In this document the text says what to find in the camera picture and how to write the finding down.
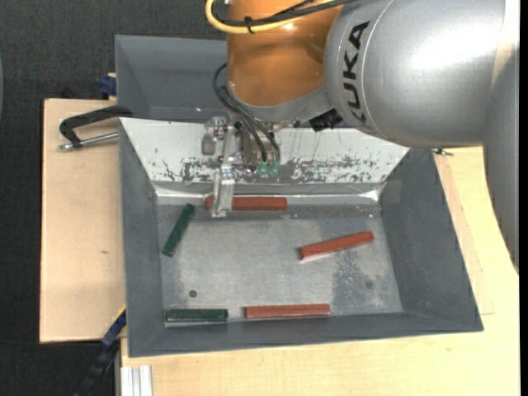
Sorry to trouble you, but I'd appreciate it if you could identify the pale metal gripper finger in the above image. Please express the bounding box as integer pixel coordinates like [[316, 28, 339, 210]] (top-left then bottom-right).
[[221, 164, 237, 216], [210, 172, 224, 219]]

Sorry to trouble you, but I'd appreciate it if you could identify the red-brown flat block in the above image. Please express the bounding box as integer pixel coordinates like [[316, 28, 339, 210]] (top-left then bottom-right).
[[205, 196, 289, 213], [297, 230, 375, 264], [243, 303, 332, 320]]

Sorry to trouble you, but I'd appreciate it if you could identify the dark green flat block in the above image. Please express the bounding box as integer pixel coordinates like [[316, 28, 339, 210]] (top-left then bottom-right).
[[161, 203, 197, 258], [165, 308, 229, 324]]

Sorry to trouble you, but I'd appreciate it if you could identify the grey metal bin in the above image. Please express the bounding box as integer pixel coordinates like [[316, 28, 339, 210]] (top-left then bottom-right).
[[114, 34, 484, 358]]

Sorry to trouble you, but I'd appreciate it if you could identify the black cylinder on white bracket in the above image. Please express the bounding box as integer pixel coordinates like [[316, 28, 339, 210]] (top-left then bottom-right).
[[309, 106, 346, 134]]

